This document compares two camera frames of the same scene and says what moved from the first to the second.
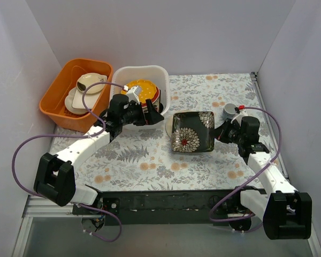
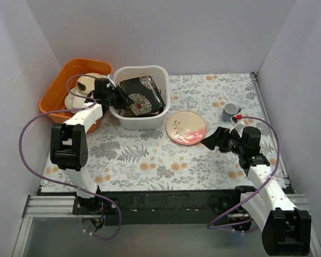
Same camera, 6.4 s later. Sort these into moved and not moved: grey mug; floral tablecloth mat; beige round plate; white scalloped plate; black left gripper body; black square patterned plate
Moved: black square patterned plate; black left gripper body
Not moved: grey mug; white scalloped plate; floral tablecloth mat; beige round plate
